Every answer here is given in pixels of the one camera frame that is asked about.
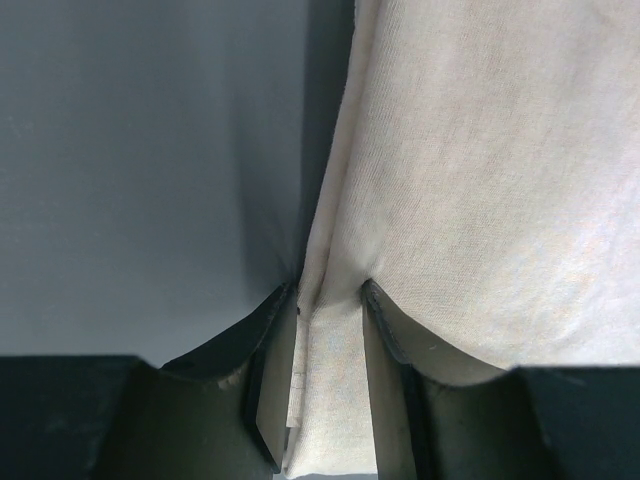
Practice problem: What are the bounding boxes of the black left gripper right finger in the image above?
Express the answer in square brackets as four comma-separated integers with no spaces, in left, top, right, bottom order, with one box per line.
[361,281,639,479]

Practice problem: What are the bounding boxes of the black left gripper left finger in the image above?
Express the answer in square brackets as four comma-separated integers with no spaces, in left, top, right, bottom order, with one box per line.
[1,285,297,479]

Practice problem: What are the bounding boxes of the beige t shirt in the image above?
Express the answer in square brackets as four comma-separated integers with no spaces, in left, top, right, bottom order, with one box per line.
[285,1,639,478]

